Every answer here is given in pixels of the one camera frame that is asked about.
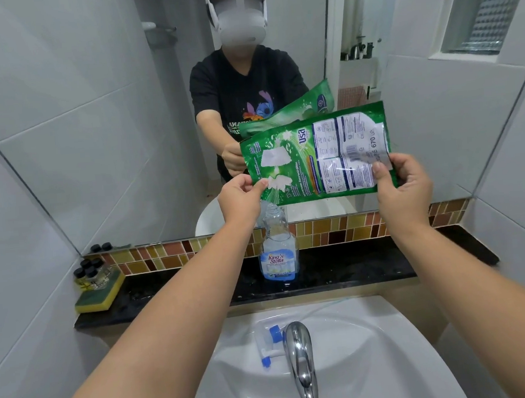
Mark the person's right hand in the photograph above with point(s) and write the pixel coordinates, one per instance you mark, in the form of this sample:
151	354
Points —
405	199

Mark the person's left hand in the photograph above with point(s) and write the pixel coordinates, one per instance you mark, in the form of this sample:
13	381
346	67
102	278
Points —
238	205

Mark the person's left thumb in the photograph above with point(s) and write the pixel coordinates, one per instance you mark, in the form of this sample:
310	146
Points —
257	187

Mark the person's right thumb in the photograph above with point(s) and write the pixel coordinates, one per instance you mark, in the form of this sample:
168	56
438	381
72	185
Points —
381	173

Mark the green refill pouch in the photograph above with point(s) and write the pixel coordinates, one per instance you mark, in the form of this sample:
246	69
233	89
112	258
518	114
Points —
317	151

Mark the person's left forearm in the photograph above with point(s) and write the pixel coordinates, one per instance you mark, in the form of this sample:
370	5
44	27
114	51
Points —
172	321

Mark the person's right forearm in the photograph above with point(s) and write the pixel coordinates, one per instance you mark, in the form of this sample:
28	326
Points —
479	297

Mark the clear spray bottle blue liquid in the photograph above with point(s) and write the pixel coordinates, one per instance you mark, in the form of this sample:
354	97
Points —
279	258

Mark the black stone ledge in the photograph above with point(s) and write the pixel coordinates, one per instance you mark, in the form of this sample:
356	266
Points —
340	267

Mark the white blue spray trigger head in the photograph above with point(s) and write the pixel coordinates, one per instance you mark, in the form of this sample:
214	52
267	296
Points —
267	341

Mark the small black capped bottle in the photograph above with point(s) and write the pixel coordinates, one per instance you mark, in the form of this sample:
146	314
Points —
92	279
98	266
86	266
78	278

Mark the chrome faucet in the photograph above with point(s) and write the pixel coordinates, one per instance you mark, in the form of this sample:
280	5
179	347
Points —
301	361

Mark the white sink basin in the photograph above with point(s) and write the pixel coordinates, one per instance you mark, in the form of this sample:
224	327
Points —
375	360

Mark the yellow green sponge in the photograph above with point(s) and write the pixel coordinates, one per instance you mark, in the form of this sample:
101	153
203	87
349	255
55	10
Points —
99	298

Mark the wall mirror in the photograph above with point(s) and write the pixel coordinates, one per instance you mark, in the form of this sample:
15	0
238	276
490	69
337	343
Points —
78	106

